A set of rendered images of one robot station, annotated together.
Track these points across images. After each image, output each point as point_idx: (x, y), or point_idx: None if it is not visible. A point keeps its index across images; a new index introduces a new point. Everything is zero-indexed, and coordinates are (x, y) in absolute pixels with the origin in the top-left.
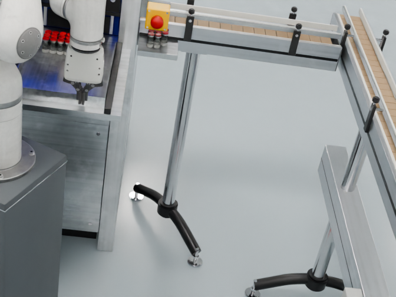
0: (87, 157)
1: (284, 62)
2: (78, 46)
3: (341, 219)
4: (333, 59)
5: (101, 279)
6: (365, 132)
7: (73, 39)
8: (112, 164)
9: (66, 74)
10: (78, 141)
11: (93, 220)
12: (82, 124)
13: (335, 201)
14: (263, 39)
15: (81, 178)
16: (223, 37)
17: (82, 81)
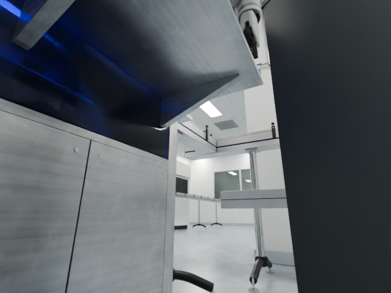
0: (156, 199)
1: (205, 145)
2: (259, 9)
3: (277, 192)
4: (214, 145)
5: None
6: (273, 140)
7: (255, 3)
8: (170, 206)
9: (253, 25)
10: (150, 182)
11: (158, 288)
12: (153, 163)
13: (260, 195)
14: (199, 130)
15: (151, 229)
16: (189, 125)
17: (257, 38)
